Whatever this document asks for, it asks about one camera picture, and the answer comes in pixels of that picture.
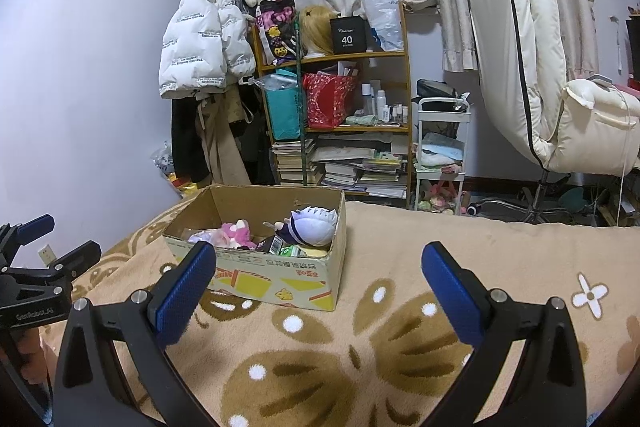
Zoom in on blond wig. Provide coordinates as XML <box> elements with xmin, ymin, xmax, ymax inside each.
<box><xmin>299</xmin><ymin>5</ymin><xmax>335</xmax><ymax>58</ymax></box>

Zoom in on wooden shelf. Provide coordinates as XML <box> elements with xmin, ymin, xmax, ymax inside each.
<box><xmin>250</xmin><ymin>4</ymin><xmax>416</xmax><ymax>208</ymax></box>

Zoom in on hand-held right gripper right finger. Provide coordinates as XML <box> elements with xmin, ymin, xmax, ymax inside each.
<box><xmin>420</xmin><ymin>241</ymin><xmax>588</xmax><ymax>427</ymax></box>

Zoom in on row of white bottles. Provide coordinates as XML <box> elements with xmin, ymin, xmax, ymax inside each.
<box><xmin>360</xmin><ymin>79</ymin><xmax>411</xmax><ymax>125</ymax></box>

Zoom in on beige brown patterned blanket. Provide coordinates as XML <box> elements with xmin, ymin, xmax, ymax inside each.
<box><xmin>37</xmin><ymin>199</ymin><xmax>640</xmax><ymax>427</ymax></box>

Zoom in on teal bag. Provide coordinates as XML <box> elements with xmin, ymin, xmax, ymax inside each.
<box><xmin>263</xmin><ymin>69</ymin><xmax>305</xmax><ymax>142</ymax></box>

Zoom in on black box white print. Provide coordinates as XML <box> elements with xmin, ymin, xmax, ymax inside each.
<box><xmin>329</xmin><ymin>15</ymin><xmax>371</xmax><ymax>55</ymax></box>

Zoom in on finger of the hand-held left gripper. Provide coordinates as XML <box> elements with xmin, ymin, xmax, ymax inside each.
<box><xmin>51</xmin><ymin>241</ymin><xmax>102</xmax><ymax>281</ymax></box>
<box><xmin>0</xmin><ymin>214</ymin><xmax>56</xmax><ymax>266</ymax></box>

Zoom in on purple toy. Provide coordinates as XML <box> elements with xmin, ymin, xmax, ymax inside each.
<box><xmin>187</xmin><ymin>229</ymin><xmax>228</xmax><ymax>248</ymax></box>

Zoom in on printed cardboard box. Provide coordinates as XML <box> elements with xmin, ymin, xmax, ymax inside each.
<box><xmin>162</xmin><ymin>184</ymin><xmax>348</xmax><ymax>312</ymax></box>

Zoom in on beige coat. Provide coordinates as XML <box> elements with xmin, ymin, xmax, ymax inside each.
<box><xmin>195</xmin><ymin>94</ymin><xmax>251</xmax><ymax>188</ymax></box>

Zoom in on person's left hand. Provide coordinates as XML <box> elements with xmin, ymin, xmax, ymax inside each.
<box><xmin>17</xmin><ymin>329</ymin><xmax>53</xmax><ymax>385</ymax></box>

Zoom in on pile of small plush toys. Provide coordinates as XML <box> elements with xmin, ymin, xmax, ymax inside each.
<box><xmin>419</xmin><ymin>181</ymin><xmax>461</xmax><ymax>212</ymax></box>

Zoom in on pink plush toy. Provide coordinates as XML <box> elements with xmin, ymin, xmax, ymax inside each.
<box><xmin>221</xmin><ymin>219</ymin><xmax>258</xmax><ymax>251</ymax></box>

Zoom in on black garment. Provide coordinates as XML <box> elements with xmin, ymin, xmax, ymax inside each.
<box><xmin>170</xmin><ymin>97</ymin><xmax>211</xmax><ymax>182</ymax></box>

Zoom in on purple plush doll black blindfold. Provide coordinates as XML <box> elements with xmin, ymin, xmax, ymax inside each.
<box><xmin>263</xmin><ymin>206</ymin><xmax>338</xmax><ymax>249</ymax></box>

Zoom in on white puffer jacket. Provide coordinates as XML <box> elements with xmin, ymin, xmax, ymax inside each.
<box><xmin>159</xmin><ymin>0</ymin><xmax>258</xmax><ymax>100</ymax></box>

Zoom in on gold red packets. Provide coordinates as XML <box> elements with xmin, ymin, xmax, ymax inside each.
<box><xmin>167</xmin><ymin>174</ymin><xmax>198</xmax><ymax>198</ymax></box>

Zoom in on light blue folded cloth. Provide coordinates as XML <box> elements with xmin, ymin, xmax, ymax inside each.
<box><xmin>417</xmin><ymin>132</ymin><xmax>466</xmax><ymax>170</ymax></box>

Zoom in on pink black printed bag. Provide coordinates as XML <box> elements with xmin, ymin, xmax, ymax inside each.
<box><xmin>256</xmin><ymin>0</ymin><xmax>300</xmax><ymax>66</ymax></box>

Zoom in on stack of books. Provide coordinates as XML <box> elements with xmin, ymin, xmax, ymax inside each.
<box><xmin>271</xmin><ymin>139</ymin><xmax>326</xmax><ymax>186</ymax></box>
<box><xmin>322</xmin><ymin>147</ymin><xmax>408</xmax><ymax>198</ymax></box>

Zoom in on white recliner chair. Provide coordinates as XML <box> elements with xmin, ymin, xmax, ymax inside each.
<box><xmin>462</xmin><ymin>0</ymin><xmax>640</xmax><ymax>225</ymax></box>

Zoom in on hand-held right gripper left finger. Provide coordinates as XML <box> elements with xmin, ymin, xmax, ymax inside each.
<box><xmin>52</xmin><ymin>241</ymin><xmax>223</xmax><ymax>427</ymax></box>

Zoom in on green pole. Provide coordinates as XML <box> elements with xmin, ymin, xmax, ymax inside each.
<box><xmin>296</xmin><ymin>19</ymin><xmax>308</xmax><ymax>185</ymax></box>

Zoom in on white plastic bag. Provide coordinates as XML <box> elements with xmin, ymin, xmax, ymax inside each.
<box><xmin>359</xmin><ymin>0</ymin><xmax>405</xmax><ymax>52</ymax></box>

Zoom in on white trolley cart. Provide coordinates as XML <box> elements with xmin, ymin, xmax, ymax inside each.
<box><xmin>414</xmin><ymin>97</ymin><xmax>471</xmax><ymax>212</ymax></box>

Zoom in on red gift bag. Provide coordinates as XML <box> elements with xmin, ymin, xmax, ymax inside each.
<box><xmin>302</xmin><ymin>72</ymin><xmax>358</xmax><ymax>129</ymax></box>

